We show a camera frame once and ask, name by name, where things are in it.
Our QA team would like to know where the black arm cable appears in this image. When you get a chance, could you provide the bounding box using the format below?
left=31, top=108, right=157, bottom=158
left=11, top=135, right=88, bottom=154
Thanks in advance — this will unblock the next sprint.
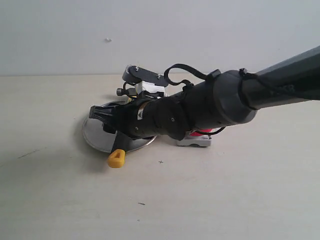
left=163, top=63, right=221, bottom=87

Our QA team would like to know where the round steel plate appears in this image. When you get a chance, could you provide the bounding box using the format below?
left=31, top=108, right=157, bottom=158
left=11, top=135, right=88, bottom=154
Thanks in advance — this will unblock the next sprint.
left=82, top=110, right=156, bottom=154

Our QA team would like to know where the red dome push button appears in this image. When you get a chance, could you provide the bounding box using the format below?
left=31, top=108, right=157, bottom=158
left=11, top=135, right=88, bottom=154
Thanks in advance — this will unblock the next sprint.
left=175, top=131, right=212, bottom=148

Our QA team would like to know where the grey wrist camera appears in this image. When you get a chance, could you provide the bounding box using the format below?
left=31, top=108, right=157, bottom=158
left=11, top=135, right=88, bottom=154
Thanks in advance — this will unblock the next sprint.
left=122, top=65, right=169, bottom=98

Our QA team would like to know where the black and yellow claw hammer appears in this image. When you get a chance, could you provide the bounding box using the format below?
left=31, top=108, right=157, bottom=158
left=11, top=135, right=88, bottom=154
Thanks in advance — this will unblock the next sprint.
left=107, top=87, right=138, bottom=168

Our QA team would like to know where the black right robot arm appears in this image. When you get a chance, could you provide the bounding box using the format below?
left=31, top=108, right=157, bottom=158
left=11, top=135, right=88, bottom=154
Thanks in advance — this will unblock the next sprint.
left=89, top=47, right=320, bottom=140

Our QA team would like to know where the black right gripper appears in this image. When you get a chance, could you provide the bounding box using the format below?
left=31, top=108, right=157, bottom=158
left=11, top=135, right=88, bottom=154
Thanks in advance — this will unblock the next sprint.
left=89, top=99, right=150, bottom=140

